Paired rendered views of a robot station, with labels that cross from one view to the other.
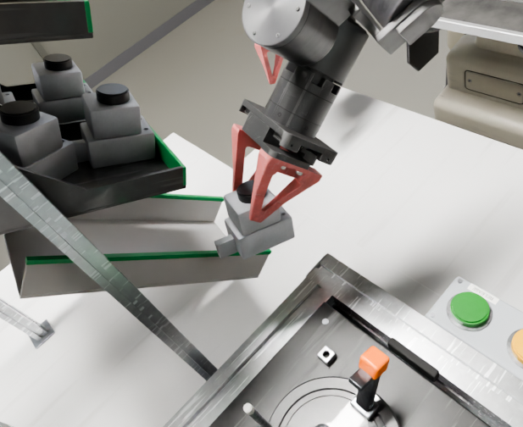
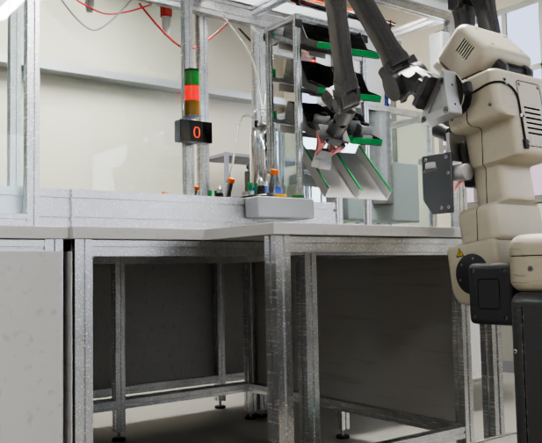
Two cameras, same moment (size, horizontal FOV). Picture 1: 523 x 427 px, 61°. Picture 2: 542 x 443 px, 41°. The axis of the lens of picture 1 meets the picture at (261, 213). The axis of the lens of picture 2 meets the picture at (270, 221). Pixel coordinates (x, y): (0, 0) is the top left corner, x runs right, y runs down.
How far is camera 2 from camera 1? 2.47 m
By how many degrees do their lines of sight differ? 85
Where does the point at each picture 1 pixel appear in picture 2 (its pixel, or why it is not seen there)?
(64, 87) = (358, 128)
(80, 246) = (298, 134)
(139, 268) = (307, 160)
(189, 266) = (314, 170)
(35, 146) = (316, 119)
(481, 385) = not seen: hidden behind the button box
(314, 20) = (325, 97)
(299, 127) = (327, 128)
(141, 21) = not seen: outside the picture
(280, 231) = (317, 163)
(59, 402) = not seen: hidden behind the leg
